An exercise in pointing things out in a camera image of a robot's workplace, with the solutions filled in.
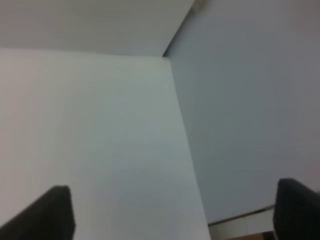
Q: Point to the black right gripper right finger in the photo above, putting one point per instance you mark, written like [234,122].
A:
[296,211]

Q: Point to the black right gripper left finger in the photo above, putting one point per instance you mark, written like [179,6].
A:
[50,217]

